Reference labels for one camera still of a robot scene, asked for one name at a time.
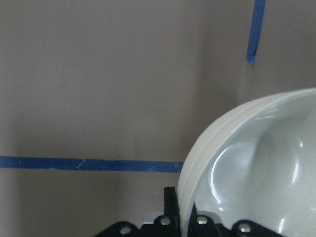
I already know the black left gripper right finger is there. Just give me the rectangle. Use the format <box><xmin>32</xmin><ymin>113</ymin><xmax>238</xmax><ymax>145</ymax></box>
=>
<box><xmin>188</xmin><ymin>204</ymin><xmax>198</xmax><ymax>237</ymax></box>

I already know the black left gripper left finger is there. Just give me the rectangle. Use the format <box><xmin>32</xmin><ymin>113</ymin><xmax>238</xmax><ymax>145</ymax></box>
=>
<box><xmin>163</xmin><ymin>187</ymin><xmax>180</xmax><ymax>222</ymax></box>

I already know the white ceramic bowl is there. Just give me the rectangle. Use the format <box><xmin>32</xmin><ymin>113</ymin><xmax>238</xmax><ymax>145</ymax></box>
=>
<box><xmin>177</xmin><ymin>89</ymin><xmax>316</xmax><ymax>237</ymax></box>

